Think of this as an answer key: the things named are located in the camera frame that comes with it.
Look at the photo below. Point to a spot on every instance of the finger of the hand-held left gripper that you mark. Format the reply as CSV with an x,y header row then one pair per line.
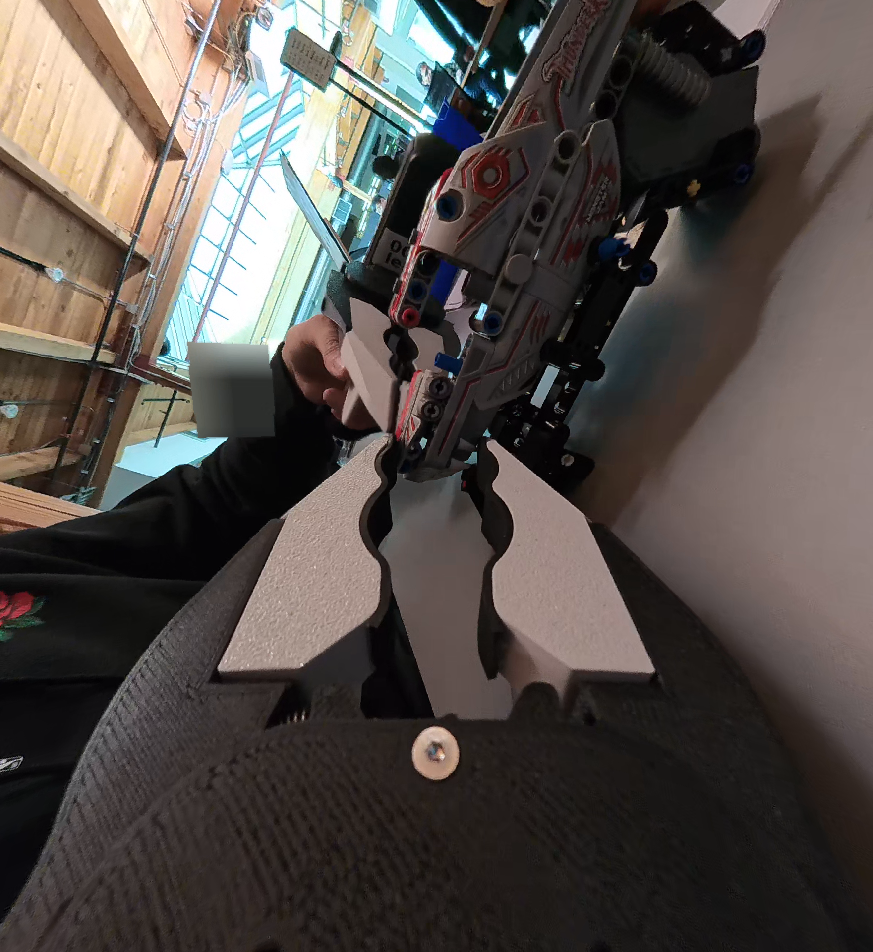
x,y
436,338
366,349

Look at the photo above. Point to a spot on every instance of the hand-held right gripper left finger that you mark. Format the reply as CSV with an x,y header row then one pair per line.
x,y
310,587

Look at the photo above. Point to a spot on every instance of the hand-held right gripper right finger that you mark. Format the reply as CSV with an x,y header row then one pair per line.
x,y
563,587

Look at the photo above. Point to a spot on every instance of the grey red toy vehicle model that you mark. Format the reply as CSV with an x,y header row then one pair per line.
x,y
525,186

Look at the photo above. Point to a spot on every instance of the person's left forearm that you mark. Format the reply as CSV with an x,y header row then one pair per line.
x,y
243,461

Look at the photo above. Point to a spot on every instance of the person's left hand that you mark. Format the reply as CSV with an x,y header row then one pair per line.
x,y
310,357

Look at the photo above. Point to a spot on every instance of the hanging sign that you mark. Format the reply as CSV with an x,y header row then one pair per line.
x,y
306,59

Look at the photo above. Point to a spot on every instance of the person's black printed sweatshirt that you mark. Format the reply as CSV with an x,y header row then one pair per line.
x,y
35,669

